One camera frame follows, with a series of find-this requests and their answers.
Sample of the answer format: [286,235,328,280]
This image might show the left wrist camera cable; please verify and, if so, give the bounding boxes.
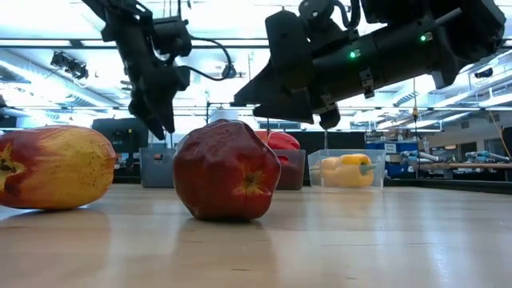
[175,35,238,82]

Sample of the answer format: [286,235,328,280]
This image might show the black ceiling fixture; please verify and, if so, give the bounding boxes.
[473,66,495,80]

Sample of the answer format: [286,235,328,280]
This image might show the wooden workbench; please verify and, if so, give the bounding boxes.
[417,161,512,171]

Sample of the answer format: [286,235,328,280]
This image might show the black equipment cart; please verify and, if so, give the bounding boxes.
[90,117,150,179]

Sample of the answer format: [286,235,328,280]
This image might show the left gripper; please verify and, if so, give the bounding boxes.
[102,18,192,141]

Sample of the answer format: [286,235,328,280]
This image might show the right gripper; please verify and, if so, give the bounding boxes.
[233,0,379,131]

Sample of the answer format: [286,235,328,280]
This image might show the dark red apple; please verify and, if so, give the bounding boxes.
[172,118,282,222]

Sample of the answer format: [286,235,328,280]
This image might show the blue storage bins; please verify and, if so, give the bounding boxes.
[365,140,419,179]

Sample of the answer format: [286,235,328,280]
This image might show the middle clear bin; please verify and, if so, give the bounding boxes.
[273,148,307,191]

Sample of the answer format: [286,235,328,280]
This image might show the yellow and red apple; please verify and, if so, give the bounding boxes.
[0,124,118,211]

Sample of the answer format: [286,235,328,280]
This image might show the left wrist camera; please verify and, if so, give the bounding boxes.
[153,15,194,58]

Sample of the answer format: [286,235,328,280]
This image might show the black partition panel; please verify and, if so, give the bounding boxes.
[298,130,367,151]

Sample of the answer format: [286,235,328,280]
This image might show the light gray plastic basket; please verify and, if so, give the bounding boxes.
[139,147,177,190]

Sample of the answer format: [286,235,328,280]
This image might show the white cylindrical container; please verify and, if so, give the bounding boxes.
[209,107,240,123]

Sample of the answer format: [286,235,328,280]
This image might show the clear plastic basket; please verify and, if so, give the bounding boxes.
[306,148,387,190]

